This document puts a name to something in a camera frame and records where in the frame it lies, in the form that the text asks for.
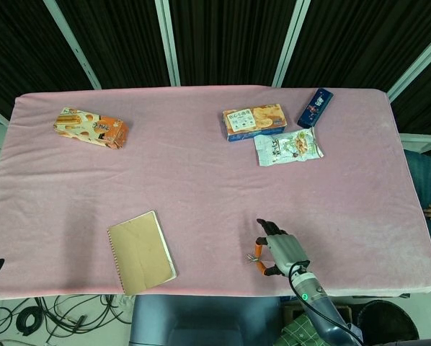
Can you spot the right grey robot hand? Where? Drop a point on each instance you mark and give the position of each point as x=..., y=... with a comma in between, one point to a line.
x=287, y=252

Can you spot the green plaid cloth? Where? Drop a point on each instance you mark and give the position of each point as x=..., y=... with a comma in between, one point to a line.
x=294, y=331

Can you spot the brown cardboard box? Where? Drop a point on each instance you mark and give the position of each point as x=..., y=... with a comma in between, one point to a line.
x=341, y=311

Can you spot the white green snack bag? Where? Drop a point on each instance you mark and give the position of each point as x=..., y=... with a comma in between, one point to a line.
x=287, y=147

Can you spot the grey-blue robot torso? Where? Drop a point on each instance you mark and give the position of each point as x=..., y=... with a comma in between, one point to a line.
x=201, y=320

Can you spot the pink table cloth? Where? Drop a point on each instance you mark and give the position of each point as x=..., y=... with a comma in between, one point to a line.
x=201, y=173

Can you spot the black round bin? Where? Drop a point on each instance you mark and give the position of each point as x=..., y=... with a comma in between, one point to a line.
x=388, y=320

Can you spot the blue cracker box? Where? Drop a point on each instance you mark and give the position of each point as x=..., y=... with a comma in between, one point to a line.
x=253, y=120

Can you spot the dark blue slim box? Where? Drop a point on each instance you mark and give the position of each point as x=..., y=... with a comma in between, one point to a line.
x=314, y=108

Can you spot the brown spiral notebook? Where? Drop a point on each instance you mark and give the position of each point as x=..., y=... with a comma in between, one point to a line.
x=140, y=252

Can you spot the person's blue jeans leg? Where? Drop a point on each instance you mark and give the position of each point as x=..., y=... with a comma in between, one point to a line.
x=428, y=176

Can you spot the orange biscuit box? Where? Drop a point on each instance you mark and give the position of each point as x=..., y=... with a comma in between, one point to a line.
x=89, y=126

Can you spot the white metal frame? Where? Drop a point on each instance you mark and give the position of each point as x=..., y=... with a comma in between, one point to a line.
x=417, y=140

